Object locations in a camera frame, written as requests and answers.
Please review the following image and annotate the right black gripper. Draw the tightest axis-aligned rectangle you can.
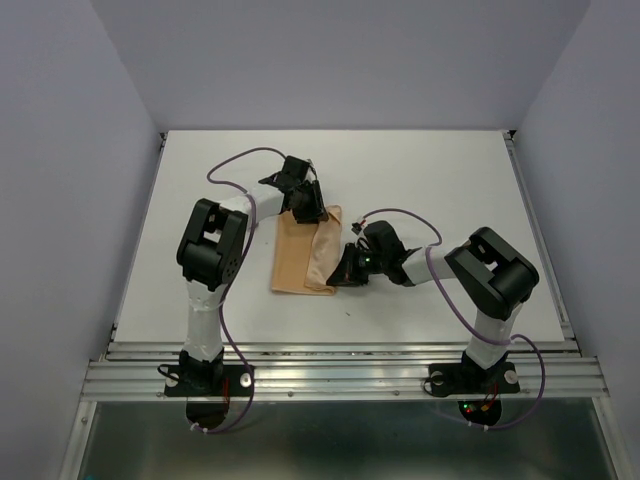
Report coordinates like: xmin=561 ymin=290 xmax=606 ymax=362
xmin=326 ymin=242 xmax=387 ymax=286

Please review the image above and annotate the orange cloth napkin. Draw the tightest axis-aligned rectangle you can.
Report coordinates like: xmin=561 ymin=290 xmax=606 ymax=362
xmin=271 ymin=205 xmax=342 ymax=296

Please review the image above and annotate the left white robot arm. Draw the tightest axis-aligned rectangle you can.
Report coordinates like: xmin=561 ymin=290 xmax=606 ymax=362
xmin=176 ymin=156 xmax=328 ymax=394

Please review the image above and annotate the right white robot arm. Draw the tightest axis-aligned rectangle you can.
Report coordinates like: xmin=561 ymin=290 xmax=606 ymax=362
xmin=327 ymin=220 xmax=540 ymax=390

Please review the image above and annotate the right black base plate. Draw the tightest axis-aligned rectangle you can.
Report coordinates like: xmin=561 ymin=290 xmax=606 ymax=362
xmin=422 ymin=362 xmax=520 ymax=398

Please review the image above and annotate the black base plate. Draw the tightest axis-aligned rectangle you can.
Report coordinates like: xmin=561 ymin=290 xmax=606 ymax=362
xmin=157 ymin=364 xmax=254 ymax=398
xmin=422 ymin=362 xmax=520 ymax=398

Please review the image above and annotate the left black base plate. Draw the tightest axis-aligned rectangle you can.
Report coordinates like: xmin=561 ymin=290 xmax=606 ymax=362
xmin=157 ymin=364 xmax=254 ymax=398

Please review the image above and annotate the aluminium frame rail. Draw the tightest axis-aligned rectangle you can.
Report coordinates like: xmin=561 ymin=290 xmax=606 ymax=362
xmin=81 ymin=338 xmax=609 ymax=402

